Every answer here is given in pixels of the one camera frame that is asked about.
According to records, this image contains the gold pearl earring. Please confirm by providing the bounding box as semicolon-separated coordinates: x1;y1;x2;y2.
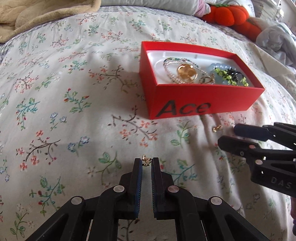
142;155;152;167
212;125;223;133

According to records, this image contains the red Ace cardboard box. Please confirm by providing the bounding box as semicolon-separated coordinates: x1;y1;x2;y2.
139;41;264;120

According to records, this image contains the grey crumpled cloth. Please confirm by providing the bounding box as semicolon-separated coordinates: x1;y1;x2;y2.
256;24;295;68

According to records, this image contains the floral white bed quilt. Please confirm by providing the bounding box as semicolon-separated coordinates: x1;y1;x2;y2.
1;7;295;240

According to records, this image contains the orange plush pumpkin toy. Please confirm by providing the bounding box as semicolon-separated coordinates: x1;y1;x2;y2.
201;4;262;42

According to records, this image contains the white pillow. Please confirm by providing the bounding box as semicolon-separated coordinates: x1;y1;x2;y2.
101;0;211;18

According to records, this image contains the beige fleece blanket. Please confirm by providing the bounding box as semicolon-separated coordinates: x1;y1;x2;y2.
1;0;101;44

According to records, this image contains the green and black bead bracelet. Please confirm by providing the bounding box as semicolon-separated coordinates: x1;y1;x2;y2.
214;67;250;88

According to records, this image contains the small gold ring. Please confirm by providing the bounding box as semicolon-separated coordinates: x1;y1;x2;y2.
199;75;215;84

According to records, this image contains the large gold flower ring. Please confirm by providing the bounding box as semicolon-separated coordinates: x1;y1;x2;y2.
176;63;198;84

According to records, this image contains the clear pink beaded bracelet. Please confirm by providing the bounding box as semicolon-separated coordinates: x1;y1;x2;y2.
162;57;216;85

